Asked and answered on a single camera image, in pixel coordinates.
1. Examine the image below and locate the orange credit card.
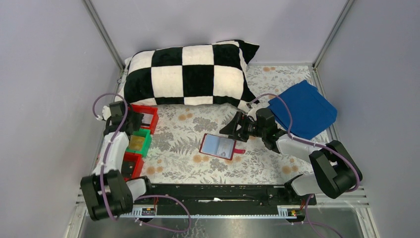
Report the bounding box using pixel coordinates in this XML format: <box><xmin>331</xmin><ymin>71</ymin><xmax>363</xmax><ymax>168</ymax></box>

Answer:
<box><xmin>128</xmin><ymin>135</ymin><xmax>145</xmax><ymax>151</ymax></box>

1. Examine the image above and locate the red leather card holder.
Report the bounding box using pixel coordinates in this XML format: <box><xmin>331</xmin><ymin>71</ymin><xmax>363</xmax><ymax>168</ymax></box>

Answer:
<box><xmin>199</xmin><ymin>133</ymin><xmax>246</xmax><ymax>161</ymax></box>

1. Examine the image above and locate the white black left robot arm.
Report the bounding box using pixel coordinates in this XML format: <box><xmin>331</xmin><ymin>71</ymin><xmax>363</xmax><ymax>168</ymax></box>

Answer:
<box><xmin>80</xmin><ymin>101</ymin><xmax>148</xmax><ymax>221</ymax></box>

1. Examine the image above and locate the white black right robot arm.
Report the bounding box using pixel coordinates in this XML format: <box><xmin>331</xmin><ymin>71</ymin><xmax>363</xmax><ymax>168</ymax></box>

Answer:
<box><xmin>220</xmin><ymin>108</ymin><xmax>363</xmax><ymax>199</ymax></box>

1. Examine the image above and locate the white diamond credit card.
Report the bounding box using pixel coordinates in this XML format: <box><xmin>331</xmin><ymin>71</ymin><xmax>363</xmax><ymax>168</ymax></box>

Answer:
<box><xmin>216</xmin><ymin>143</ymin><xmax>234</xmax><ymax>159</ymax></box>

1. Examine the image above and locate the red plastic bin far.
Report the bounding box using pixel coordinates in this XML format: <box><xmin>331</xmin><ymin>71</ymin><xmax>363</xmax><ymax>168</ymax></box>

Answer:
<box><xmin>132</xmin><ymin>105</ymin><xmax>159</xmax><ymax>134</ymax></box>

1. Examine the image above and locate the red plastic bin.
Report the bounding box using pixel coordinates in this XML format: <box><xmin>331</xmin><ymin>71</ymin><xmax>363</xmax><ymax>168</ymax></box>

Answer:
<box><xmin>121</xmin><ymin>152</ymin><xmax>144</xmax><ymax>181</ymax></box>
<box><xmin>132</xmin><ymin>105</ymin><xmax>159</xmax><ymax>134</ymax></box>

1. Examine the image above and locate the green plastic bin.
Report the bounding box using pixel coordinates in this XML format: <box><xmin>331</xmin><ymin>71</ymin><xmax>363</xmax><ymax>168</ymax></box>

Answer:
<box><xmin>126</xmin><ymin>128</ymin><xmax>152</xmax><ymax>158</ymax></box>

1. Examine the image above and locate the red plastic bin near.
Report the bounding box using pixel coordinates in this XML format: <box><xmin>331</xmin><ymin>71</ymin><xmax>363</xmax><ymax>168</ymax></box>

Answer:
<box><xmin>121</xmin><ymin>152</ymin><xmax>144</xmax><ymax>181</ymax></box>

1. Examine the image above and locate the blue folded cloth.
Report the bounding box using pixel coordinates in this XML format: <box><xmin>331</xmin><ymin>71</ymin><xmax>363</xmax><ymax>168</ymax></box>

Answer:
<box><xmin>279</xmin><ymin>80</ymin><xmax>337</xmax><ymax>140</ymax></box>

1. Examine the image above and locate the floral patterned table mat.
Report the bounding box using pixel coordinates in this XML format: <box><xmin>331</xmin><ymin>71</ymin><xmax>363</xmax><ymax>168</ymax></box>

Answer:
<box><xmin>95</xmin><ymin>65</ymin><xmax>342</xmax><ymax>185</ymax></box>

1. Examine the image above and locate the black white checkered pillow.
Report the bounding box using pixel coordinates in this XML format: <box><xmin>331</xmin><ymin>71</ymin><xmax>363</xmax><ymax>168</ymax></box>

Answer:
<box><xmin>119</xmin><ymin>40</ymin><xmax>260</xmax><ymax>112</ymax></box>

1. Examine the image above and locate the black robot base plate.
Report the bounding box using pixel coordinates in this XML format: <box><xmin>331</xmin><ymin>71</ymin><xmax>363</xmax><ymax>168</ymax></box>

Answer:
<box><xmin>134</xmin><ymin>183</ymin><xmax>309</xmax><ymax>213</ymax></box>

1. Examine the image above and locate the grey slotted cable duct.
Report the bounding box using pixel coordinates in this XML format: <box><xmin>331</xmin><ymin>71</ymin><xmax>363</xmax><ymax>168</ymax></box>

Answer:
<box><xmin>120</xmin><ymin>205</ymin><xmax>305</xmax><ymax>222</ymax></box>

